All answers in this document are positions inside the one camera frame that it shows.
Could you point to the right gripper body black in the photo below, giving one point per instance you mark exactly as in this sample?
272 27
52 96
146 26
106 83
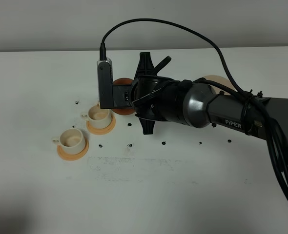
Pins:
148 90

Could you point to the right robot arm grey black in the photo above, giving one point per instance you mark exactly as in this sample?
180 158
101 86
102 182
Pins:
204 102

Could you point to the far white teacup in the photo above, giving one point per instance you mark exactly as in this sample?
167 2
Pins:
98 118

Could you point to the brown teapot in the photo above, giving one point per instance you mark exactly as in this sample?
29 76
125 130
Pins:
123 112

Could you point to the orange saucer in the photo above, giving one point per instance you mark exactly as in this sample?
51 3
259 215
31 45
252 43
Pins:
68 157
102 131

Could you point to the white teacup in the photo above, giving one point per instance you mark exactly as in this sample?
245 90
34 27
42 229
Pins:
98 118
71 140

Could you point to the far orange saucer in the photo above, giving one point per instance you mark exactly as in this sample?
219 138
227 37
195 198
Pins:
102 131

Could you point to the near white teacup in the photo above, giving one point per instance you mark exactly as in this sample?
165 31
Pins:
71 140

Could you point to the near orange saucer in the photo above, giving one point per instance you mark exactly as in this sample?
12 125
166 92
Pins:
68 157

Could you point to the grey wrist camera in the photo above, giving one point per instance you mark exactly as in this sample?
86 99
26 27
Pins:
111 96

